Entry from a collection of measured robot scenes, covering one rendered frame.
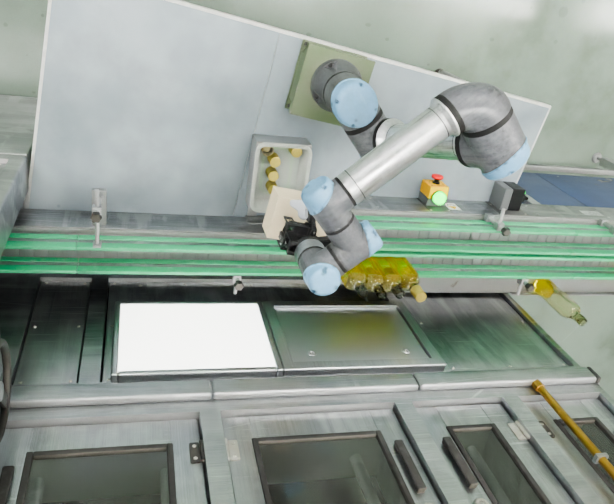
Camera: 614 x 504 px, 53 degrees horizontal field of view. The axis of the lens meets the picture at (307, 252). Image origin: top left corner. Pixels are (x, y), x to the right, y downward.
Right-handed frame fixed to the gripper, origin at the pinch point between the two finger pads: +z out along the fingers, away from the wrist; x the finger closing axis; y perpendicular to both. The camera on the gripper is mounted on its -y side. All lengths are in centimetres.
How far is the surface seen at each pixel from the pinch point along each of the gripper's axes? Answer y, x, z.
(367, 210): -29.1, 2.1, 23.1
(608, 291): -137, 16, 23
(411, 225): -41.7, 1.7, 15.7
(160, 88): 39, -18, 35
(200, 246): 21.3, 20.3, 15.9
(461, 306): -71, 28, 16
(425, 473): -28, 34, -55
